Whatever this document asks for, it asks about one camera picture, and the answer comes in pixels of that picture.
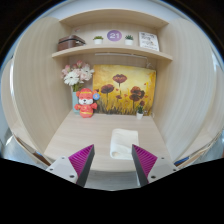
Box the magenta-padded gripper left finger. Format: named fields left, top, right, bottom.
left=45, top=143, right=96, bottom=188

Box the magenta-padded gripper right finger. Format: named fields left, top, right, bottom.
left=131, top=143, right=179, bottom=188

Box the cream white towel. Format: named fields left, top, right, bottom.
left=109, top=128, right=140, bottom=161

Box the small plant in white pot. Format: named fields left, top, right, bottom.
left=135, top=104, right=145, bottom=121

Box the red plush mouse toy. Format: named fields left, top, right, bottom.
left=73, top=87, right=101, bottom=119

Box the light blue vase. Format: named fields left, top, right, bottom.
left=71, top=90, right=81, bottom=115

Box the yellow poppy flower painting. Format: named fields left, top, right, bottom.
left=92, top=64, right=157, bottom=116

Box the pink and white flower bouquet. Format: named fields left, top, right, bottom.
left=61, top=59, right=96, bottom=93

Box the slim white light bar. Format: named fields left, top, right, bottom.
left=94, top=52, right=149, bottom=61

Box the wooden shelf with items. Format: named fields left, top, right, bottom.
left=51, top=8, right=174, bottom=63

